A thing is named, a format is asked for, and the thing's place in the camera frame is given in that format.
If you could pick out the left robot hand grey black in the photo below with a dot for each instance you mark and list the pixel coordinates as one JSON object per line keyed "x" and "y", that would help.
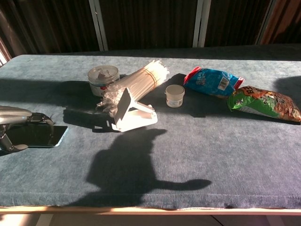
{"x": 11, "y": 115}

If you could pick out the blue snack bag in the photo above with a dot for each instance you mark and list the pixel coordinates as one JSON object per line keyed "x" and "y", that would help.
{"x": 209, "y": 81}

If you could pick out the white partition frame post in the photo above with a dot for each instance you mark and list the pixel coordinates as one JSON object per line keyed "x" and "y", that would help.
{"x": 201, "y": 23}
{"x": 265, "y": 23}
{"x": 2, "y": 60}
{"x": 98, "y": 23}

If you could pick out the blue grey table cloth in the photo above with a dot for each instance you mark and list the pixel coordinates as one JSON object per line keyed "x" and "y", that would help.
{"x": 211, "y": 153}

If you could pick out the clear jar of clips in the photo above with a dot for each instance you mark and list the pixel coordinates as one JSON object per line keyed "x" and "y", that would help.
{"x": 101, "y": 77}

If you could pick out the reddish brown curtain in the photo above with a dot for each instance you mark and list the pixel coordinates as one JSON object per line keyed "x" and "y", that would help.
{"x": 284, "y": 21}

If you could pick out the small white lidded jar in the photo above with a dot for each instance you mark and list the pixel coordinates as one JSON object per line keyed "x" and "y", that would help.
{"x": 175, "y": 96}

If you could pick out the white folding phone stand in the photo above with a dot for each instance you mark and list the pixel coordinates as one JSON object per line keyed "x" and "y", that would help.
{"x": 138, "y": 117}

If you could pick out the green orange snack bag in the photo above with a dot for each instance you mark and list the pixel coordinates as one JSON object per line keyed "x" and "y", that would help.
{"x": 263, "y": 103}

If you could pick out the bundle of white straws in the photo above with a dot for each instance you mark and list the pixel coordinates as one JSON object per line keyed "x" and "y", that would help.
{"x": 141, "y": 80}

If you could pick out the black smartphone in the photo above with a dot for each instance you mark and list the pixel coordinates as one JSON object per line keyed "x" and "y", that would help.
{"x": 40, "y": 136}

